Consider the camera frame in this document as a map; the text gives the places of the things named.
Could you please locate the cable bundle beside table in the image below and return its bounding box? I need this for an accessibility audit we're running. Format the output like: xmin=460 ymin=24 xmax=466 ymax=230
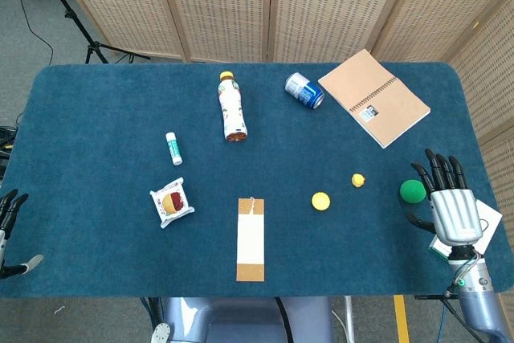
xmin=0 ymin=112 xmax=20 ymax=174

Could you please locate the yellow round disc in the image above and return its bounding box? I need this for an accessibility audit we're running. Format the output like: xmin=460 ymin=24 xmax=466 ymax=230
xmin=311 ymin=191 xmax=332 ymax=212

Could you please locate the black tripod stand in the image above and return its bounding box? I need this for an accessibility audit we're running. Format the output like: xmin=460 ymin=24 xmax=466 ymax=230
xmin=31 ymin=0 xmax=152 ymax=65

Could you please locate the white snack packet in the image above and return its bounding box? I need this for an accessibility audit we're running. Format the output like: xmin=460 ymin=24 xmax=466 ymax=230
xmin=149 ymin=177 xmax=196 ymax=229

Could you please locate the white bottle with yellow cap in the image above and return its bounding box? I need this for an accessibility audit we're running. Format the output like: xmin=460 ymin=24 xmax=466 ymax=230
xmin=218 ymin=71 xmax=248 ymax=143

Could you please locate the green foam ball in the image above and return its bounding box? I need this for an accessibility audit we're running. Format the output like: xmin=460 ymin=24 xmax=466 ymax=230
xmin=399 ymin=178 xmax=427 ymax=204

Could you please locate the blue table carpet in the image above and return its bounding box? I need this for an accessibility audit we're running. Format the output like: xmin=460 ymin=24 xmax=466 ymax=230
xmin=0 ymin=62 xmax=501 ymax=299

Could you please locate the blue grey robot torso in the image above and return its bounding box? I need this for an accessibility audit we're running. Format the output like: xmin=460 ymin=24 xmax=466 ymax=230
xmin=149 ymin=296 xmax=335 ymax=343

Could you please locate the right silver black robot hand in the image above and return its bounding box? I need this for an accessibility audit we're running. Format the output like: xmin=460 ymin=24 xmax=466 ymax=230
xmin=406 ymin=149 xmax=483 ymax=247

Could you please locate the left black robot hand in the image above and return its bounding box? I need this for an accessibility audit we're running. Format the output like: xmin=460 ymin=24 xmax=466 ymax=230
xmin=0 ymin=189 xmax=44 ymax=280

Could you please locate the blue white drink can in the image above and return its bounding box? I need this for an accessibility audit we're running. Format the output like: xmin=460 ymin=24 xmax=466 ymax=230
xmin=284 ymin=71 xmax=325 ymax=110

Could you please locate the white green glue stick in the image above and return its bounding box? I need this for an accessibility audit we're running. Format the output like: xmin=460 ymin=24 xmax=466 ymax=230
xmin=165 ymin=132 xmax=184 ymax=166

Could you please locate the brown spiral notebook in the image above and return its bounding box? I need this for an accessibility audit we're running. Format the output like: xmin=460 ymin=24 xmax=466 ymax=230
xmin=317 ymin=48 xmax=432 ymax=149

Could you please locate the orange white bookmark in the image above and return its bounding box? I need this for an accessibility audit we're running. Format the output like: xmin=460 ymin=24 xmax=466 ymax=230
xmin=235 ymin=197 xmax=266 ymax=282

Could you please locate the black floor cable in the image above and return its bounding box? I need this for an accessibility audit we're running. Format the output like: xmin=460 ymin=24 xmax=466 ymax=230
xmin=3 ymin=0 xmax=55 ymax=73

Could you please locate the white card packet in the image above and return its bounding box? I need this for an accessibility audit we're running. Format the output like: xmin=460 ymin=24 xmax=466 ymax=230
xmin=428 ymin=198 xmax=504 ymax=258

